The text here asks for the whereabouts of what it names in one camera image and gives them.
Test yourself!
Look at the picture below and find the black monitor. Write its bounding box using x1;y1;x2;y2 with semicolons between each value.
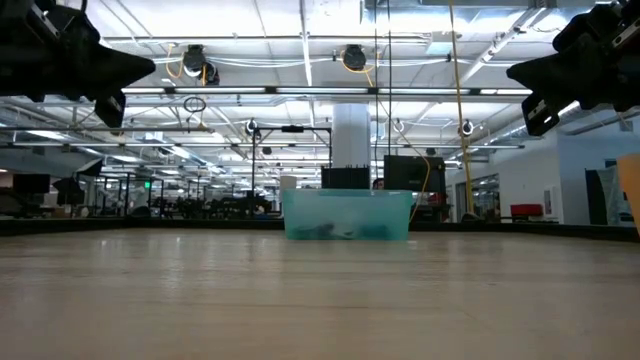
12;173;52;195
383;154;447;195

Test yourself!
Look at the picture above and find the black monitor back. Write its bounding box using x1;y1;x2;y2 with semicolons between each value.
383;154;447;195

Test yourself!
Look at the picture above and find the black equipment box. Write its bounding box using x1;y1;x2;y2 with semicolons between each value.
321;167;372;190

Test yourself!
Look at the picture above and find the red box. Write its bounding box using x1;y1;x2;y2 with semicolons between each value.
509;203;545;219

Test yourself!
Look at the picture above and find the yellow hanging cable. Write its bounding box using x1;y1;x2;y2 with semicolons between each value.
448;0;476;216

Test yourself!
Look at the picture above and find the orange translucent plastic bin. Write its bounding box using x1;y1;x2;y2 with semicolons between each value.
615;153;640;237

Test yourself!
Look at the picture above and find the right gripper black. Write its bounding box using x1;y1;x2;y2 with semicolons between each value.
505;0;640;137

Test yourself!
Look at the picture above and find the black ceiling cable reel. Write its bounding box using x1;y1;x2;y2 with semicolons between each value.
181;43;221;86
341;43;370;72

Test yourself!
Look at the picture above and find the distant black rig frame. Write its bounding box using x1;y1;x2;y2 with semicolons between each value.
251;124;333;211

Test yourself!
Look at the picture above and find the white pillar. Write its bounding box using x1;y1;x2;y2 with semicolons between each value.
332;103;372;170

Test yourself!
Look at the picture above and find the teal translucent plastic bin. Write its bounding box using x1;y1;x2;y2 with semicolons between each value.
282;188;415;242

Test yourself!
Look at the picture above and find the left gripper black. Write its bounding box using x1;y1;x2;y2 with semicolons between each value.
0;0;158;129

